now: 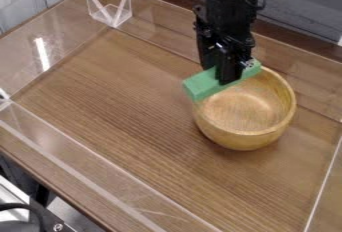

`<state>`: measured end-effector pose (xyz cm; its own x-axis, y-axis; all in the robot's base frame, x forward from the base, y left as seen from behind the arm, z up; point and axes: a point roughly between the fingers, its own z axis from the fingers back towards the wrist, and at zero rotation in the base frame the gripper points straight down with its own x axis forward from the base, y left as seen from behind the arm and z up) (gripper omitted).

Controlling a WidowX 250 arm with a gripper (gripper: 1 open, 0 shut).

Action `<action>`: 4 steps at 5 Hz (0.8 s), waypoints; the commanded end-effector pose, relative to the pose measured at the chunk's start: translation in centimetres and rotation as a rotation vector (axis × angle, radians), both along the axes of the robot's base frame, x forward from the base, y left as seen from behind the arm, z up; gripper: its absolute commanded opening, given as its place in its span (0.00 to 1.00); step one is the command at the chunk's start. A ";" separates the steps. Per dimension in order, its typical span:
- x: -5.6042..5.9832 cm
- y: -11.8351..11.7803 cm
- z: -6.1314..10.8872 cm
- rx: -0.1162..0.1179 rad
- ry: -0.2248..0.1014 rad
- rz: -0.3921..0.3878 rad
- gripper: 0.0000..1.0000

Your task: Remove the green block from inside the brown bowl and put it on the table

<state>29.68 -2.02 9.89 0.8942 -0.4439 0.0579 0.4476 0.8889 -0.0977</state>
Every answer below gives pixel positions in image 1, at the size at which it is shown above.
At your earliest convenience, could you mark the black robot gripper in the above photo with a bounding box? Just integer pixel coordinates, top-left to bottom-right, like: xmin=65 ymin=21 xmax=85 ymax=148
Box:
xmin=194 ymin=0 xmax=260 ymax=85

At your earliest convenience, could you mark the green rectangular block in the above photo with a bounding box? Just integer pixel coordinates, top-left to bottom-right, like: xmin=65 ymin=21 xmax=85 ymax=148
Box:
xmin=182 ymin=59 xmax=262 ymax=102

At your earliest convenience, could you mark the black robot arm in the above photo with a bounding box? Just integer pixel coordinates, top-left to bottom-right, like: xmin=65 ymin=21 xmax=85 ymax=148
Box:
xmin=194 ymin=0 xmax=264 ymax=85

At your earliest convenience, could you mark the brown wooden bowl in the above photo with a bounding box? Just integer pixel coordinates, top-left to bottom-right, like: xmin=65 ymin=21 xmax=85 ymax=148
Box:
xmin=194 ymin=67 xmax=297 ymax=151

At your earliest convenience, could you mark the clear acrylic corner bracket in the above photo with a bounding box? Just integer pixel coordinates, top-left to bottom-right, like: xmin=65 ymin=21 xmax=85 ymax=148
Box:
xmin=86 ymin=0 xmax=133 ymax=28

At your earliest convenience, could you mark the clear acrylic tray wall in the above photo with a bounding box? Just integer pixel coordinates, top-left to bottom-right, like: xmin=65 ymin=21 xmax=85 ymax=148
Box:
xmin=0 ymin=92 xmax=222 ymax=232

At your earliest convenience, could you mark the black metal bracket with bolt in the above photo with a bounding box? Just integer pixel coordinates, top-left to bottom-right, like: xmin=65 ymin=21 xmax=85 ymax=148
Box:
xmin=30 ymin=199 xmax=78 ymax=232

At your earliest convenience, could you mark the black cable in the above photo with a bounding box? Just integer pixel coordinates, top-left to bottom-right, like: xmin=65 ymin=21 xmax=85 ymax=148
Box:
xmin=0 ymin=202 xmax=46 ymax=232

